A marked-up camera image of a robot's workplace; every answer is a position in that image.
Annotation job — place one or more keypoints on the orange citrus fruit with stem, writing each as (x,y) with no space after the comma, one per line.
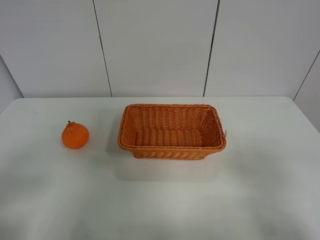
(75,135)

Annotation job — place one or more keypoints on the orange woven wicker basket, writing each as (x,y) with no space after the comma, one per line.
(171,131)

